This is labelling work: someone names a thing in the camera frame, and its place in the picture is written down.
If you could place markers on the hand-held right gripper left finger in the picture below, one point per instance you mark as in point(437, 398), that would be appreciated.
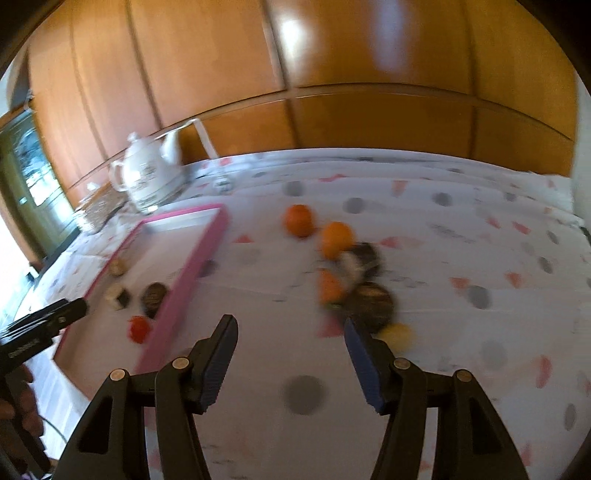
point(219, 364)

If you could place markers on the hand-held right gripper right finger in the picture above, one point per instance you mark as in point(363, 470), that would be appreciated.
point(364, 369)

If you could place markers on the small red fruit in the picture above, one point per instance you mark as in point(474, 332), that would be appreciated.
point(138, 328)

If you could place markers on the glittery silver tissue box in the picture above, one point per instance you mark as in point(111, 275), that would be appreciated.
point(99, 210)

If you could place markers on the pink-rimmed tray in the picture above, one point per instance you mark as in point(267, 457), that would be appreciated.
point(184, 277)

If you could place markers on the small yellow-brown fruit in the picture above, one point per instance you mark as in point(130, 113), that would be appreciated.
point(399, 334)
point(117, 267)

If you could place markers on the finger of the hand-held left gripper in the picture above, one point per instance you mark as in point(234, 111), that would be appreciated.
point(69, 311)

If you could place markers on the person's left hand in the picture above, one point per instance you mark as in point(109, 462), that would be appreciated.
point(31, 401)

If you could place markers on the orange mandarin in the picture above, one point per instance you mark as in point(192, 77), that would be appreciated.
point(337, 240)
point(299, 220)

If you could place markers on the halved dark fruit pale face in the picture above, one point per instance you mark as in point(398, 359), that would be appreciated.
point(362, 261)
point(117, 296)

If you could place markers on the white patterned tablecloth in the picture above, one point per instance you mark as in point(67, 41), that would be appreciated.
point(461, 240)

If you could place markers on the dark brown round fruit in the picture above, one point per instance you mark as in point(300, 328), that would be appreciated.
point(154, 295)
point(374, 300)

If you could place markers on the white power plug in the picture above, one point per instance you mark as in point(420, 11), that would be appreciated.
point(224, 182)

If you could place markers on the green glazed door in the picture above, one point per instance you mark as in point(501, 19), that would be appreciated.
point(27, 184)

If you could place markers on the small orange carrot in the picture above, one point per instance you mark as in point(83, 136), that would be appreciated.
point(330, 286)

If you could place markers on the white ceramic electric kettle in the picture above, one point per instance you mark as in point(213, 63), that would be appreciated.
point(147, 175)

